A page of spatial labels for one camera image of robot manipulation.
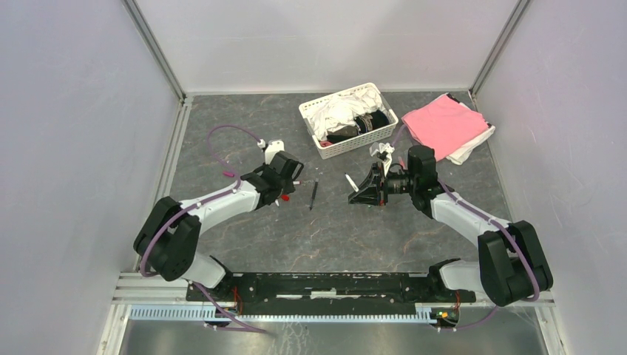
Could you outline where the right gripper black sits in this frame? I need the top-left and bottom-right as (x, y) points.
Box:
(348, 162), (418, 206)

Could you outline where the white plastic basket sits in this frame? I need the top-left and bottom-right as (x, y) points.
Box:
(299, 83), (399, 159)

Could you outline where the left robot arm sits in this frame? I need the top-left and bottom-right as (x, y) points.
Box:
(133, 151), (304, 302)

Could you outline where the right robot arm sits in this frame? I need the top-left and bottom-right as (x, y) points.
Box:
(348, 143), (554, 307)

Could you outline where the black pen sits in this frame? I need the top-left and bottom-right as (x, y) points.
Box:
(308, 178), (319, 211)

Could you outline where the black cloth in basket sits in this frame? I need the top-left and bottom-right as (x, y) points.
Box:
(326, 110), (390, 144)

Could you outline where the white cloth in basket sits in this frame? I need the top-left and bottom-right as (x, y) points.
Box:
(305, 88), (382, 141)

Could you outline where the white folded cloth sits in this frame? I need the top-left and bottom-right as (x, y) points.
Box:
(433, 93), (495, 165)

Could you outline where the pink folded cloth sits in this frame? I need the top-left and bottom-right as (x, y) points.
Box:
(401, 93), (495, 165)

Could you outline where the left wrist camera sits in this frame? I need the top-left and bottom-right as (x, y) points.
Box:
(257, 139), (285, 165)

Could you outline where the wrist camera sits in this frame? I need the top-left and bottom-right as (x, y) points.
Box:
(369, 143), (395, 176)
(257, 139), (285, 165)

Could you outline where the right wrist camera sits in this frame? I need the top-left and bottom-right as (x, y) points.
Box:
(369, 143), (395, 176)

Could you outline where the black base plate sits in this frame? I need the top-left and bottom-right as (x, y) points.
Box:
(208, 272), (476, 316)

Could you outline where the slotted cable duct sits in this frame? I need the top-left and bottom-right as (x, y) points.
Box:
(129, 304), (437, 325)

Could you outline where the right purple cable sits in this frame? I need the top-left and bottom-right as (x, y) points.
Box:
(390, 124), (542, 332)

